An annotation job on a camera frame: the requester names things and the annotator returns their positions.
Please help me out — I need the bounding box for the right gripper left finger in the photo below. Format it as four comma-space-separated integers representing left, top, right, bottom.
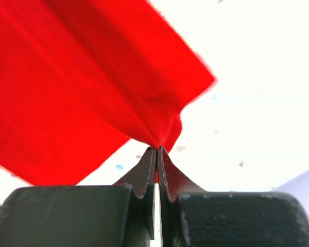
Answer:
0, 147, 156, 247

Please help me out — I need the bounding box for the red t shirt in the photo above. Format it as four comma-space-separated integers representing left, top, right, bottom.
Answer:
0, 1, 215, 186

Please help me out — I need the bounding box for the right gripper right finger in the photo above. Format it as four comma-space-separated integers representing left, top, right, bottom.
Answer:
157, 148, 309, 246

